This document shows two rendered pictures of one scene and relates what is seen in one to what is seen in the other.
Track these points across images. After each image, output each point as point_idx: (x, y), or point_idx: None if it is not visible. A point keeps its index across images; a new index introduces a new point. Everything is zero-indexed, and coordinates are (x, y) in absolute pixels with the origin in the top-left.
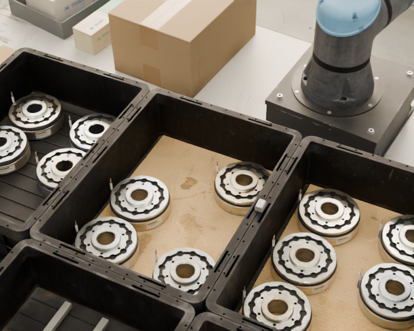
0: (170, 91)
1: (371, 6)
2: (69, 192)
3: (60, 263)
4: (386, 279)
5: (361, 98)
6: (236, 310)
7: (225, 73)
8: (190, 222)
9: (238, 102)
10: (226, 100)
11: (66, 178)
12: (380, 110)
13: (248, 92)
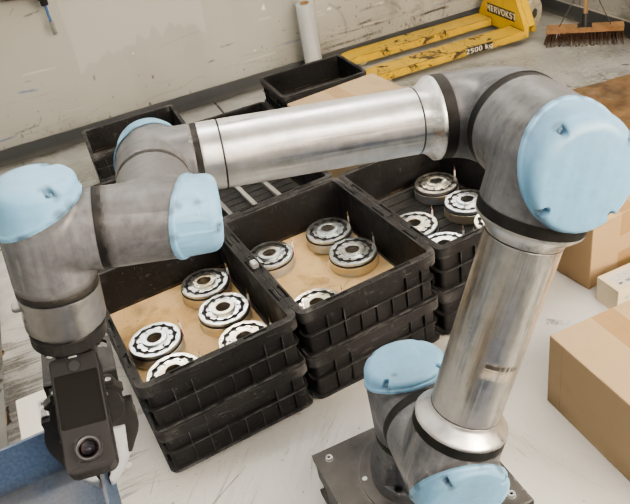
0: (422, 258)
1: (368, 369)
2: (353, 194)
3: None
4: (162, 336)
5: (370, 462)
6: (234, 282)
7: (585, 449)
8: (319, 281)
9: (518, 438)
10: (529, 429)
11: (367, 195)
12: (352, 487)
13: (531, 455)
